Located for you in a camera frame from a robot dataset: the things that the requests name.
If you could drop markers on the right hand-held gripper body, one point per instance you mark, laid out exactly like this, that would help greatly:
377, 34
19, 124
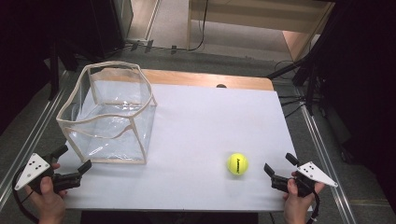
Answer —
316, 174

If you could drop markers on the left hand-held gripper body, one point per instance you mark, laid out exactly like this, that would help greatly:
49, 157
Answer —
32, 169

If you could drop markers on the yellow tennis ball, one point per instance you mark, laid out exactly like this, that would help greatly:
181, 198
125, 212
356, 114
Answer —
237, 164

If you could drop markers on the clear plastic box beige trim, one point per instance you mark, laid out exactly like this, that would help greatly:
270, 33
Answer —
118, 143

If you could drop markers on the person's left hand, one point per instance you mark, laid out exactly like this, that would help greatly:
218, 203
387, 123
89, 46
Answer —
48, 203

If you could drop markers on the person's right hand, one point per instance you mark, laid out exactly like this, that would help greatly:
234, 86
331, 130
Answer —
295, 208

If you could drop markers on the white table board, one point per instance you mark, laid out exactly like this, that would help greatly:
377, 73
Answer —
202, 124

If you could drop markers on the black tripod stand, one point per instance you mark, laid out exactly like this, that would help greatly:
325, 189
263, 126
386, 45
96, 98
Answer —
286, 69

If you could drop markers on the dark curtain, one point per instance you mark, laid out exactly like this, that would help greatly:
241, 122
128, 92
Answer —
367, 93
21, 62

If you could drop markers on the black cabinet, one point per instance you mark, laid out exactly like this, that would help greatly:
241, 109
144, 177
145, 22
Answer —
106, 25

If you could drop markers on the light wooden shelf unit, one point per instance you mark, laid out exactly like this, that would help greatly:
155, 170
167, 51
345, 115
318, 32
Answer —
249, 15

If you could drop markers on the metal floor rail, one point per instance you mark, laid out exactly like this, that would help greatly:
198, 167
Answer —
32, 140
323, 155

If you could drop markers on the black upright post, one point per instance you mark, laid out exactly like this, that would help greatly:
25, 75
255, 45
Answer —
54, 77

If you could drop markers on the small black floor bracket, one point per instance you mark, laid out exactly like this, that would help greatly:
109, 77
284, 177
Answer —
173, 49

